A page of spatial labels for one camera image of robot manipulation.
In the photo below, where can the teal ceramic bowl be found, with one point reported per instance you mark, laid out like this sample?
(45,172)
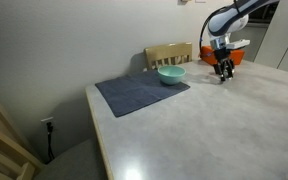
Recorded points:
(171,75)

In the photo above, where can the blue-grey cloth placemat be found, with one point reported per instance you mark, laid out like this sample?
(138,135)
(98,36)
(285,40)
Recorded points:
(137,93)

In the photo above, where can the white wall outlet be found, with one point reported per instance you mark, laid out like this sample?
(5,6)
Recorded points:
(44,120)

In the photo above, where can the white cabinet doors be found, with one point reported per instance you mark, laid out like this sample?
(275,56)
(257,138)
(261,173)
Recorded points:
(284,36)

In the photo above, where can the wooden chair with tall slats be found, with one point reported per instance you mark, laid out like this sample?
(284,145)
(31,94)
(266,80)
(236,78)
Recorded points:
(4,150)

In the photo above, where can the wooden chair with low backrest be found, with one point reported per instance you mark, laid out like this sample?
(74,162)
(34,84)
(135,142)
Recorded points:
(167,53)

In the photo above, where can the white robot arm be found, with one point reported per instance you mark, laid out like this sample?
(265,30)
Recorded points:
(227,20)

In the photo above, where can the orange cardboard box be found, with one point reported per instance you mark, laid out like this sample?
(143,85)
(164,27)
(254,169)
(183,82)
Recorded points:
(239,56)

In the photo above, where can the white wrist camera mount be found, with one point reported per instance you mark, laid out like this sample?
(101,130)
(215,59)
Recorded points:
(239,43)

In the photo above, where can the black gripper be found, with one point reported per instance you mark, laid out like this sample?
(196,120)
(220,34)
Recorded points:
(223,56)

